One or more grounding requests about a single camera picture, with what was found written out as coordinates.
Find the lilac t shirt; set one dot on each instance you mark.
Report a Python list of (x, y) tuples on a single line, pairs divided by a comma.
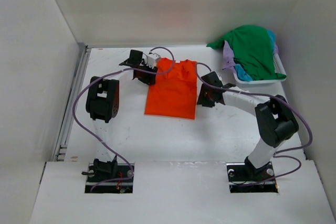
[(228, 58)]

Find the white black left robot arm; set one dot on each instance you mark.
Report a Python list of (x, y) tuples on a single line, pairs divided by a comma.
[(103, 97)]

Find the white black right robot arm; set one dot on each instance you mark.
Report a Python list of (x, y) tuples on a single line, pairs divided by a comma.
[(276, 124)]

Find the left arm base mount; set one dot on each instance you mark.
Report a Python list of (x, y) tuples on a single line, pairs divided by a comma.
[(108, 177)]

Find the orange t shirt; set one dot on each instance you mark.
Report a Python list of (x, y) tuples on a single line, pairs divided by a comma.
[(174, 93)]

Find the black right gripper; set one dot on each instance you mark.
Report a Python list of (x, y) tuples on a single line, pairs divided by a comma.
[(202, 100)]

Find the green t shirt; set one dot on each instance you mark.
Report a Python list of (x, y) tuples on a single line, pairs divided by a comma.
[(229, 37)]

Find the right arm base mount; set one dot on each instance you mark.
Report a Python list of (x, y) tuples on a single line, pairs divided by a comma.
[(243, 178)]

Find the teal t shirt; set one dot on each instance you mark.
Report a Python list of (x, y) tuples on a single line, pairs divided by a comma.
[(254, 49)]

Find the white plastic basket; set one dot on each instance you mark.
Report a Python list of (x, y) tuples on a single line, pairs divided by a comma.
[(278, 67)]

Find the aluminium frame rail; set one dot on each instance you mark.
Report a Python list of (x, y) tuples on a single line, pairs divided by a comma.
[(67, 120)]

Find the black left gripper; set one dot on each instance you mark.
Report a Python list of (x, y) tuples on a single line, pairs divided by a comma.
[(150, 80)]

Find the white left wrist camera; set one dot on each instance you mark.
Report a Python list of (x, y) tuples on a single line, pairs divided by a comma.
[(152, 59)]

